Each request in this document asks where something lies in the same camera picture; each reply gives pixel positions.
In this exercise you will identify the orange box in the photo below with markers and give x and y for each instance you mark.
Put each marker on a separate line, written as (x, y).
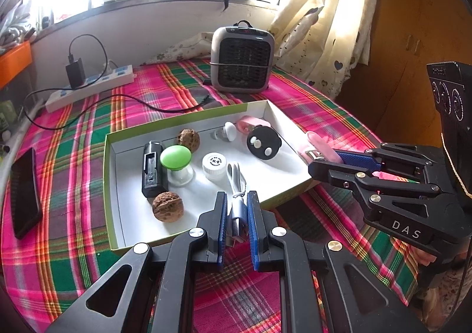
(14, 60)

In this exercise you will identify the wooden wardrobe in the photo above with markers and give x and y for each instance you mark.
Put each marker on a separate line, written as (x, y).
(413, 23)

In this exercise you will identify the floral pillow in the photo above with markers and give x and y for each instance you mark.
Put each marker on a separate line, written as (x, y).
(184, 47)

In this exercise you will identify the cream heart-print curtain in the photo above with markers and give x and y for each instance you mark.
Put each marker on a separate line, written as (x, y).
(324, 23)

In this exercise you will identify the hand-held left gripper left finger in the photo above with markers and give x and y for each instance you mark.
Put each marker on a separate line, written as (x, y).
(221, 233)

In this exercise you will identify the black round white-spotted holder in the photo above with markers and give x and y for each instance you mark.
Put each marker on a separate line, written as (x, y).
(263, 143)

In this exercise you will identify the grey space heater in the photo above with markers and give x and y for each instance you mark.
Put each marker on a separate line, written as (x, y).
(241, 58)

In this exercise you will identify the green mushroom-shaped knob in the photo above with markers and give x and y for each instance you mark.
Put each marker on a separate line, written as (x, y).
(176, 158)

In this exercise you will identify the large smooth walnut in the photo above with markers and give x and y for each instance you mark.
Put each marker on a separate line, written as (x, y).
(167, 207)

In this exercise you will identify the grey round-headed knob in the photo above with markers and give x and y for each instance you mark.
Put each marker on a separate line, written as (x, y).
(229, 130)

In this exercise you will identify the green cardboard box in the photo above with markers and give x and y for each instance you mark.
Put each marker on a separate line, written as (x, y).
(199, 200)

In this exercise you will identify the pile of packets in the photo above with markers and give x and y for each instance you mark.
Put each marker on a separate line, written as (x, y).
(14, 27)

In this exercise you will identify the white power strip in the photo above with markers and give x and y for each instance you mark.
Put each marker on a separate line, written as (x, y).
(92, 88)

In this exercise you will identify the black battery charger case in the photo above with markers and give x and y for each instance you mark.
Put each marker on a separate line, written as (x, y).
(154, 171)

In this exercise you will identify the person's right hand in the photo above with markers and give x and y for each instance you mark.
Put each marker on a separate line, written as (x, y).
(420, 255)

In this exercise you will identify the pink green plaid blanket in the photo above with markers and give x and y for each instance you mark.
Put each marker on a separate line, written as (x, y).
(73, 207)

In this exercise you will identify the black smartphone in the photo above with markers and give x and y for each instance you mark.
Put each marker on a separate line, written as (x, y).
(25, 193)

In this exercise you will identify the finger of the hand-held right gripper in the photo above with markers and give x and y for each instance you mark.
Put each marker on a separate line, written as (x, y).
(332, 171)
(357, 159)

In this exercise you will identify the black charger adapter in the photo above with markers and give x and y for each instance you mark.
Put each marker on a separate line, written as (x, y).
(75, 73)

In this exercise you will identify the white bottle cap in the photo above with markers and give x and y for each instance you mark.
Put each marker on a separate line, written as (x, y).
(214, 165)

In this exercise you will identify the small rough walnut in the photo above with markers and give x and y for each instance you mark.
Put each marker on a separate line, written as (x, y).
(188, 140)

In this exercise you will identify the pink plastic clip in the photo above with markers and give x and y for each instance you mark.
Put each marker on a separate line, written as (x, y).
(317, 145)

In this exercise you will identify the pink plastic band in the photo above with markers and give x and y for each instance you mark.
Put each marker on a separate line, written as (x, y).
(252, 123)

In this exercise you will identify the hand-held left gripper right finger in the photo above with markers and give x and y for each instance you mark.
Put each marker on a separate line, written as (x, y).
(253, 233)

